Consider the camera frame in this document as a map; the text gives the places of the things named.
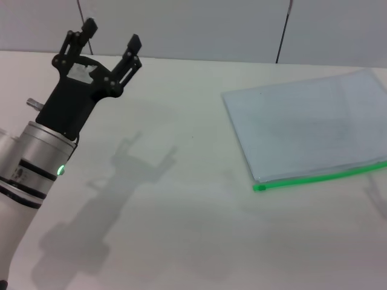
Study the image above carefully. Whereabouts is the clear green-zip document bag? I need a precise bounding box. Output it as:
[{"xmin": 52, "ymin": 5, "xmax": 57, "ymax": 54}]
[{"xmin": 222, "ymin": 68, "xmax": 387, "ymax": 193}]

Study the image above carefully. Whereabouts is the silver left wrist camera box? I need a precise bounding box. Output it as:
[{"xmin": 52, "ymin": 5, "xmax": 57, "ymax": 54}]
[{"xmin": 0, "ymin": 128, "xmax": 21, "ymax": 170}]

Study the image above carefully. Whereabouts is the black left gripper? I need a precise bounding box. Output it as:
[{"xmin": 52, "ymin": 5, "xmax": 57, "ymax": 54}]
[{"xmin": 35, "ymin": 17, "xmax": 143, "ymax": 141}]

